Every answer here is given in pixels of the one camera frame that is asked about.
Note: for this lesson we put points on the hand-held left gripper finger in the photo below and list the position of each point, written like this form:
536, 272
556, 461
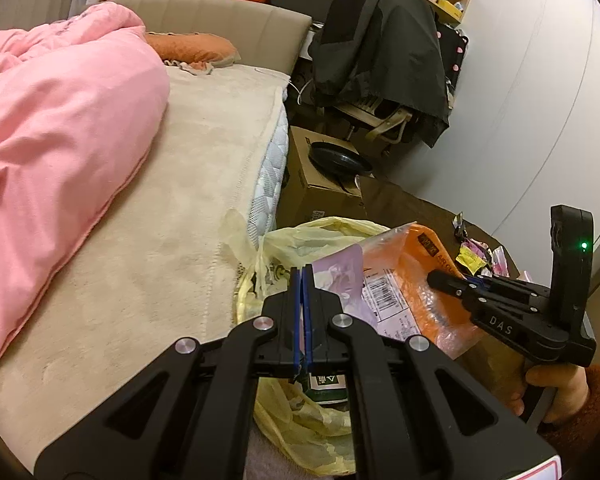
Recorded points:
296, 310
307, 325

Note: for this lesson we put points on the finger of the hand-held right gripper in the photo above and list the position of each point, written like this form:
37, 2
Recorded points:
445, 279
510, 286

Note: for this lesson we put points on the yellow wrapper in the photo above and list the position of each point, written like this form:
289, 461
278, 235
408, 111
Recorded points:
470, 257

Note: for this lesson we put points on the orange plastic packet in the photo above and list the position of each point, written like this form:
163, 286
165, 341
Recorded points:
410, 285

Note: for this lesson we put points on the lilac plastic wrapper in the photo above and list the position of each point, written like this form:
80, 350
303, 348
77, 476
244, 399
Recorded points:
337, 270

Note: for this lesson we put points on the dark green packet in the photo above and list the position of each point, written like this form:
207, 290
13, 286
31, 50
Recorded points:
325, 385

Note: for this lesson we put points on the yellow plastic trash bag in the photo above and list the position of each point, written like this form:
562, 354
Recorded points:
300, 425

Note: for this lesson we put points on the person's right hand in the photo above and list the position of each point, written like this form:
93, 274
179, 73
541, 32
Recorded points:
565, 392

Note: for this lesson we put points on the pink patterned wrapper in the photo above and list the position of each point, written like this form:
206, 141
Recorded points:
500, 260

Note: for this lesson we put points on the cardboard box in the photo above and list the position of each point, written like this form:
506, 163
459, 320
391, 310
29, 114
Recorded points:
320, 195

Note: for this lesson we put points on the white quilted mattress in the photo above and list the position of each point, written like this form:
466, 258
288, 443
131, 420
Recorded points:
270, 170

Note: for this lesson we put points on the lilac fluffy towel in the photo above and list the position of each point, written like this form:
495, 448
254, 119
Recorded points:
260, 460

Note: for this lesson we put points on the bed with beige sheet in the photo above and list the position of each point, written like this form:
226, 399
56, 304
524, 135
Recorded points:
155, 285

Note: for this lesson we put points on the black round pan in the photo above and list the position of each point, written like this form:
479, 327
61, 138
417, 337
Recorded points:
340, 160

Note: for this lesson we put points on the beige chair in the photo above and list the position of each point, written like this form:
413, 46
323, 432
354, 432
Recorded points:
380, 130

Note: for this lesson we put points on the black garment with pink dots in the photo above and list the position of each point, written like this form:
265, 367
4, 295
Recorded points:
452, 60

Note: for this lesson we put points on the black jacket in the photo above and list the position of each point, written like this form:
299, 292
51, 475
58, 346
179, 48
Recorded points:
380, 60

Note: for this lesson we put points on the yellow box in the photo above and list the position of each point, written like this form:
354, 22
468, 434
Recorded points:
450, 5

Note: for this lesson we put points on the beige upholstered headboard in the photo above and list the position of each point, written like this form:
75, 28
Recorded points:
260, 30

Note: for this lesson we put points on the orange pillow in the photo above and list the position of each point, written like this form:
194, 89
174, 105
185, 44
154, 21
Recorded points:
195, 45

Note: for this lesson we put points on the pink floral quilt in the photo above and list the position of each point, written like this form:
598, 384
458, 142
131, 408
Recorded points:
55, 160

